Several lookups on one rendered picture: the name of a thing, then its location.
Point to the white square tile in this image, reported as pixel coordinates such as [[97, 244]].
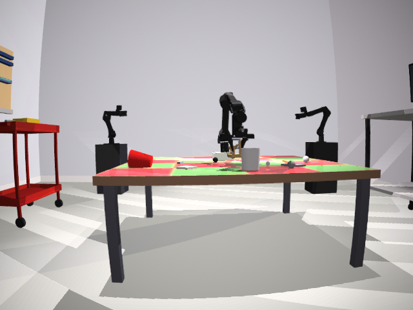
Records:
[[186, 167]]

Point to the red plastic cup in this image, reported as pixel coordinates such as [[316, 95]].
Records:
[[139, 160]]

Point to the white cylindrical cup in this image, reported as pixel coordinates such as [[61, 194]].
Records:
[[250, 158]]

